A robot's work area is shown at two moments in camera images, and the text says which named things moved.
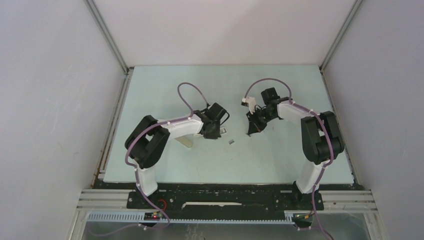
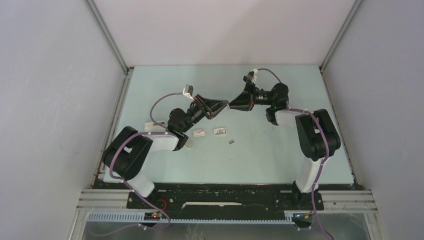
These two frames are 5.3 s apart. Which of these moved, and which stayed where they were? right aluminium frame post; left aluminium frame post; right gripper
Moved: right gripper
Stayed: left aluminium frame post; right aluminium frame post
